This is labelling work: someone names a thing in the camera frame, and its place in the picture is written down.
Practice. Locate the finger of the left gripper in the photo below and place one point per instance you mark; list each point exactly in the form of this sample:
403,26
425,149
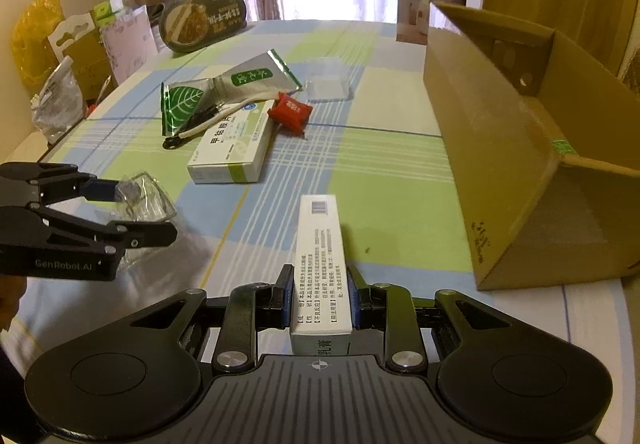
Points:
135,235
98,189

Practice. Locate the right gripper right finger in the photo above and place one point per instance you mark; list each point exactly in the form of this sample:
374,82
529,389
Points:
387,324

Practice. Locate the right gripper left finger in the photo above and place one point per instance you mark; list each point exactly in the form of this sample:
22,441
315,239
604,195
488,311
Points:
251,309

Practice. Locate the clear plastic bag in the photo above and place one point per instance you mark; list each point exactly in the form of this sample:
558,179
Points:
140,198

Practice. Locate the long white medicine box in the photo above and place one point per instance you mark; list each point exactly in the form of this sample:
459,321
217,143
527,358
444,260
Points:
321,319

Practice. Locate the white plastic spoon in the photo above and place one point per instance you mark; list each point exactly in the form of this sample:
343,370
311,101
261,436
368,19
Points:
225,113

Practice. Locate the red candy packet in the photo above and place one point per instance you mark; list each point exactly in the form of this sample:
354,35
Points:
290,113

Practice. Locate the grey crumpled plastic bag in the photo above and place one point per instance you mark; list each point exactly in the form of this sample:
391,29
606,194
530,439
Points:
59,105

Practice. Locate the silver green tea bag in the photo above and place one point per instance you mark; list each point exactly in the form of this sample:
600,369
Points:
262,73

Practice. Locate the white green medicine box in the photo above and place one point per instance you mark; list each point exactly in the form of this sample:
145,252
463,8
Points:
234,150

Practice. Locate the yellow plastic bag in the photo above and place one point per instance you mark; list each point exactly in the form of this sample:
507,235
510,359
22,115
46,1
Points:
32,54

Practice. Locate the brown hang-tab carton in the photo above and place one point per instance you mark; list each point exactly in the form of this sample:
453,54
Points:
78,38

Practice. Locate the white pink paper bag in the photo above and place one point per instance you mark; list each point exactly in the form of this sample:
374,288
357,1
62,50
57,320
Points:
129,43

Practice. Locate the checkered tablecloth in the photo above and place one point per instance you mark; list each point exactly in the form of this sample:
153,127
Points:
138,359

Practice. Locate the green white small box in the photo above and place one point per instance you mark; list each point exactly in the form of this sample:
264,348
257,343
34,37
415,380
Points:
108,11

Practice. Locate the dark oval food container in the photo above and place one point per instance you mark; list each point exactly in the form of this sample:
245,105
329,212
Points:
188,25

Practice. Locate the brown cardboard box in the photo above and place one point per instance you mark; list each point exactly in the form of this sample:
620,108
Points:
543,142

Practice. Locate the clear plastic tray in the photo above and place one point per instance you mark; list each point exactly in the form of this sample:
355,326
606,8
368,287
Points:
327,80

